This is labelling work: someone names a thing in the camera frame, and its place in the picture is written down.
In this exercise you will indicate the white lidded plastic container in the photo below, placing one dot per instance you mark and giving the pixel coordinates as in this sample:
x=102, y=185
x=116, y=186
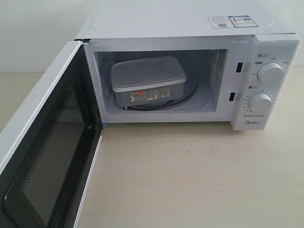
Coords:
x=147, y=81

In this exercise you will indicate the white microwave door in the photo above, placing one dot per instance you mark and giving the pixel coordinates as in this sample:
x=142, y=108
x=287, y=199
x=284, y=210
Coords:
x=49, y=147

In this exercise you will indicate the white microwave oven body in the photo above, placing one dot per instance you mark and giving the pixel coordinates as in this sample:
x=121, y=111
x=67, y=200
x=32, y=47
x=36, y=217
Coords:
x=224, y=61

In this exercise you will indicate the glass turntable plate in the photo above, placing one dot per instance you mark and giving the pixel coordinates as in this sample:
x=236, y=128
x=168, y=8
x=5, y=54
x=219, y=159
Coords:
x=190, y=95

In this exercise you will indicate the lower white timer knob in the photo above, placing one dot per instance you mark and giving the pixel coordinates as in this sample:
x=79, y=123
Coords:
x=260, y=103

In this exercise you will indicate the upper white power knob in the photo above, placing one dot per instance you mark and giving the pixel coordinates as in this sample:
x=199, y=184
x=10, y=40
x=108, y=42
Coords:
x=270, y=73

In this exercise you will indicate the blue white label sticker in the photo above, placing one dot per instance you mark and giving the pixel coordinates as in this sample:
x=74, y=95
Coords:
x=223, y=22

